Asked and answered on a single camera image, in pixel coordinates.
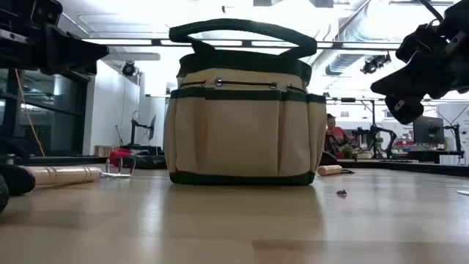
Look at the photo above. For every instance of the black aluminium table frame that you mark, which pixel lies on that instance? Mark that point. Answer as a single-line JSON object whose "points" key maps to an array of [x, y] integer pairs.
{"points": [[421, 166]]}

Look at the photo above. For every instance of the small wooden crate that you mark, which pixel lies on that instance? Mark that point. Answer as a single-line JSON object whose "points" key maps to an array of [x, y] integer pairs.
{"points": [[104, 151]]}

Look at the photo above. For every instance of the beige green canvas gardening bag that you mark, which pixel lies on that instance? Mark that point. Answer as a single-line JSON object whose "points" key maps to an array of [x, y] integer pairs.
{"points": [[242, 139]]}

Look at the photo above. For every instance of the background black robot arm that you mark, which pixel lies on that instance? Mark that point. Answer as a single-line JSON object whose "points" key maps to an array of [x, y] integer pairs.
{"points": [[373, 130]]}

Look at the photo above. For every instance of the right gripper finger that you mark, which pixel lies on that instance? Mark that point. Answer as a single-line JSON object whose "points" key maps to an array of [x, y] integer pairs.
{"points": [[406, 84]]}

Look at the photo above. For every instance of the monitor on arm stand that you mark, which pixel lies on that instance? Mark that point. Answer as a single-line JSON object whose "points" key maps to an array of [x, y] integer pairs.
{"points": [[152, 127]]}

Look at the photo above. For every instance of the overhead rig crossbar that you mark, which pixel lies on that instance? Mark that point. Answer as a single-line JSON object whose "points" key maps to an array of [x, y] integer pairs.
{"points": [[157, 42]]}

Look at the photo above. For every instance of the black glove red cuff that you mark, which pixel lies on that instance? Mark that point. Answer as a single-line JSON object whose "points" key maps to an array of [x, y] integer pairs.
{"points": [[119, 155]]}

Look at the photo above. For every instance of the small background potted plant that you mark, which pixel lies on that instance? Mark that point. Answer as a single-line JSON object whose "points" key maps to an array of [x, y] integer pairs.
{"points": [[347, 151]]}

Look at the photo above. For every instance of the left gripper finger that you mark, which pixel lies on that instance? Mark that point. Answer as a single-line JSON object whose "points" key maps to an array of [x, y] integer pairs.
{"points": [[77, 55], [82, 76]]}

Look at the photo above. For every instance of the dark desk monitor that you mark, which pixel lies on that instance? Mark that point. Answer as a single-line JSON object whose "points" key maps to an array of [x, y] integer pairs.
{"points": [[428, 130]]}

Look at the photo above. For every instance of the person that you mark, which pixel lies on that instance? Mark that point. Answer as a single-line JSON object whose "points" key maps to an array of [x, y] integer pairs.
{"points": [[335, 133]]}

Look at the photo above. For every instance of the black ceiling camera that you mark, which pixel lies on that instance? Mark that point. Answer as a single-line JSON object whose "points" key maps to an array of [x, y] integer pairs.
{"points": [[129, 69], [374, 64]]}

